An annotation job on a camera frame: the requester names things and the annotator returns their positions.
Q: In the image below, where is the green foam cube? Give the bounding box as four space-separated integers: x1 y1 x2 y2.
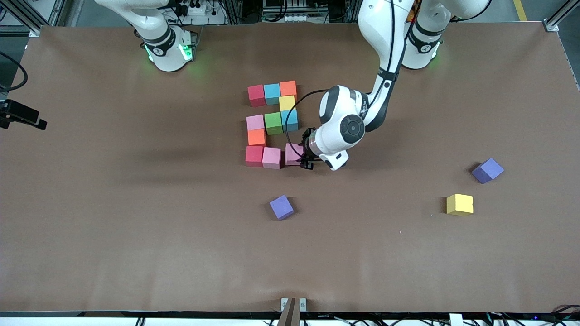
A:
264 112 284 136

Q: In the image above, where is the red foam cube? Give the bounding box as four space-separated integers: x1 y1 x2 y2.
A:
247 84 266 108
245 146 264 168

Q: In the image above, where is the purple foam cube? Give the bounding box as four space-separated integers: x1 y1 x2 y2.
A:
471 158 504 184
269 195 295 221

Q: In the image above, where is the white equipment rack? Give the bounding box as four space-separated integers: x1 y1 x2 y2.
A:
262 0 318 23

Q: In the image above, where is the white power strip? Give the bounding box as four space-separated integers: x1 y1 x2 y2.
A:
174 0 227 25

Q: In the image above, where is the metal table edge bracket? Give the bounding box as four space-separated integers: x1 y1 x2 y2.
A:
280 297 307 313

